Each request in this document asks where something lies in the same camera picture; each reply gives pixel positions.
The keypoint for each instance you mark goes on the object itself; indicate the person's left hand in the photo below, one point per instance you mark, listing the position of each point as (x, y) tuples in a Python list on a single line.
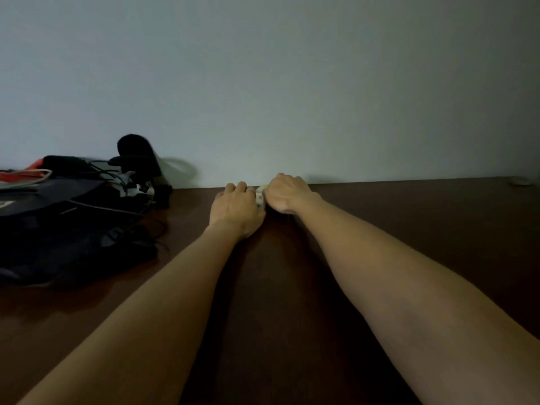
[(234, 212)]

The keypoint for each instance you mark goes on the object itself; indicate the person's right hand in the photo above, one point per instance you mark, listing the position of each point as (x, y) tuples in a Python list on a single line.
[(286, 193)]

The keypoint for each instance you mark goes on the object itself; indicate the person's left fingers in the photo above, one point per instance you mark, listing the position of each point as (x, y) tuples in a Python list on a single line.
[(238, 188)]

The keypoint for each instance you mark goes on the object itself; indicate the person's right fingers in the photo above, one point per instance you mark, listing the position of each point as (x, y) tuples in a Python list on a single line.
[(288, 179)]

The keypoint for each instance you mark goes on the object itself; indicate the small white object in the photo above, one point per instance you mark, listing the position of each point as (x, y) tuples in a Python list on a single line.
[(260, 198)]

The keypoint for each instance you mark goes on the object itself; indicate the person's left forearm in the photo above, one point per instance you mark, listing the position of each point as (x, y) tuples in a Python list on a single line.
[(139, 324)]

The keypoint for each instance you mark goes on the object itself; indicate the person's right forearm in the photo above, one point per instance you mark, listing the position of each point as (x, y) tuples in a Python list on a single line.
[(417, 307)]

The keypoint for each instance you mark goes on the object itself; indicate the black headset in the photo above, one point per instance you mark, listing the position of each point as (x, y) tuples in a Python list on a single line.
[(137, 158)]

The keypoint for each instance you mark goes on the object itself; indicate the black bag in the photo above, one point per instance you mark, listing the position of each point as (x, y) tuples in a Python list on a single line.
[(63, 231)]

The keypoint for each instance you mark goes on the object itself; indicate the small round grey object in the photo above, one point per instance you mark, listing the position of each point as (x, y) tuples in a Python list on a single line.
[(519, 181)]

